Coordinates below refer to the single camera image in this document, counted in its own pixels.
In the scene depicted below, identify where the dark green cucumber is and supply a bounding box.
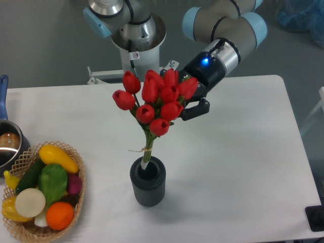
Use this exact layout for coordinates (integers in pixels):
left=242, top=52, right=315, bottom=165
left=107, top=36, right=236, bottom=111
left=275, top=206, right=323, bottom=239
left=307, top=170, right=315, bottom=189
left=15, top=157, right=45, bottom=195

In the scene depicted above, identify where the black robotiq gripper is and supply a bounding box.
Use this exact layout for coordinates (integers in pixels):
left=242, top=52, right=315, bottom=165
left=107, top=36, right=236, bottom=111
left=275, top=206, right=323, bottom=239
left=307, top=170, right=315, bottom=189
left=159, top=51, right=226, bottom=121

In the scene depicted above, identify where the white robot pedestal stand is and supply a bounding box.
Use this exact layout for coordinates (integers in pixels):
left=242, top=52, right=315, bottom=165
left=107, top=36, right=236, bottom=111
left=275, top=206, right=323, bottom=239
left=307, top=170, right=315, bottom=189
left=87, top=47, right=179, bottom=85

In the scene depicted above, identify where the blue plastic bag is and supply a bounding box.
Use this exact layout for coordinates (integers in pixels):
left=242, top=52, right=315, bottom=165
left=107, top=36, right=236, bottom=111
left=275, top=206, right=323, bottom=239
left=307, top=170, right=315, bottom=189
left=275, top=1, right=323, bottom=47

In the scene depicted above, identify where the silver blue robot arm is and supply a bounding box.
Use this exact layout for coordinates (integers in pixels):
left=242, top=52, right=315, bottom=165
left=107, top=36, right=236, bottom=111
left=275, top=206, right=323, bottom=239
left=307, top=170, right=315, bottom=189
left=83, top=1, right=267, bottom=120

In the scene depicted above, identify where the white green leek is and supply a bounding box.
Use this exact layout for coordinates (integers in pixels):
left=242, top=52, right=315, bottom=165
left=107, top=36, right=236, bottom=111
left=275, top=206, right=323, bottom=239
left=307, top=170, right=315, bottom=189
left=34, top=209, right=48, bottom=227

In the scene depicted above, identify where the white round radish slice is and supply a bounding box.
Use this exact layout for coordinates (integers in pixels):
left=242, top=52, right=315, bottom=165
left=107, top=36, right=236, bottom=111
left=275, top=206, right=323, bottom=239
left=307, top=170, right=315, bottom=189
left=15, top=188, right=46, bottom=218

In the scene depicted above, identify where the red tulip bouquet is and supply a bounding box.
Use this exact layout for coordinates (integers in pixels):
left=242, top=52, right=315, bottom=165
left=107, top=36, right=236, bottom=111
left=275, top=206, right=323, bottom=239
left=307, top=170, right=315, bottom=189
left=112, top=68, right=198, bottom=170

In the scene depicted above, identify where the dark grey ribbed vase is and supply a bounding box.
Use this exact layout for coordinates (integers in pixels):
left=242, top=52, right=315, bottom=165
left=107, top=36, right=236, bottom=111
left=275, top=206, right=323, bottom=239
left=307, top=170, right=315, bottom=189
left=130, top=156, right=167, bottom=207

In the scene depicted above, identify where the green lettuce leaf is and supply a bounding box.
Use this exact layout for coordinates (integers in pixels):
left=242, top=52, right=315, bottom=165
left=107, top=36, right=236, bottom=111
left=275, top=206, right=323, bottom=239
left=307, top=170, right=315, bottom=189
left=38, top=164, right=68, bottom=210

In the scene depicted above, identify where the white frame at right edge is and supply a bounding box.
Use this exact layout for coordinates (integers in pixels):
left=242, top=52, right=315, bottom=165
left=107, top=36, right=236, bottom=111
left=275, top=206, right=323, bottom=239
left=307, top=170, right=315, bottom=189
left=299, top=87, right=323, bottom=136

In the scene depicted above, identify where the yellow squash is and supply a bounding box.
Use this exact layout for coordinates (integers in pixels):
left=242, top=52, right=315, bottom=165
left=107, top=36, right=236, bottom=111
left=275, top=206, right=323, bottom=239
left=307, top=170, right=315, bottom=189
left=39, top=144, right=79, bottom=174

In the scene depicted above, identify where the purple red onion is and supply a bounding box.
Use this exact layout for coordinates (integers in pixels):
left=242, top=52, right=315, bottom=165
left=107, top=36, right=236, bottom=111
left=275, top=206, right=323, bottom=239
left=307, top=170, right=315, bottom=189
left=66, top=174, right=83, bottom=195

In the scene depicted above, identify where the blue handled saucepan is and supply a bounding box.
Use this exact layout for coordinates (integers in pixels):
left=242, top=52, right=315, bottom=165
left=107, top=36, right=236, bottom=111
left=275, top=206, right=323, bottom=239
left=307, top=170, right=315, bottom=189
left=1, top=75, right=30, bottom=178

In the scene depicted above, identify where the black device at table edge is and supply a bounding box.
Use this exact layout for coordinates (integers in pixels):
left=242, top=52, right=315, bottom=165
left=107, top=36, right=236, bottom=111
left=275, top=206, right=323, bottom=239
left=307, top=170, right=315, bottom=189
left=305, top=206, right=323, bottom=232

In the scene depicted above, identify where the orange fruit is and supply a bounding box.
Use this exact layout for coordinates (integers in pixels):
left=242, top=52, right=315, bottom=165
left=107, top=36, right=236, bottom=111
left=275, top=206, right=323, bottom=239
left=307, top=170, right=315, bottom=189
left=46, top=201, right=74, bottom=230

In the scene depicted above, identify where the yellow bell pepper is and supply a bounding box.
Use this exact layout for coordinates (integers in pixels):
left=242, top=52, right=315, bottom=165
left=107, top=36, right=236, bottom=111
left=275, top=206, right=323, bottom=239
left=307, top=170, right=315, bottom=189
left=2, top=196, right=32, bottom=222

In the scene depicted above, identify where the woven wicker basket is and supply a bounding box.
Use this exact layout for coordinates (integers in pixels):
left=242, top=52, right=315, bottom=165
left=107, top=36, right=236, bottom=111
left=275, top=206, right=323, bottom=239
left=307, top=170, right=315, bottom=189
left=1, top=141, right=86, bottom=242

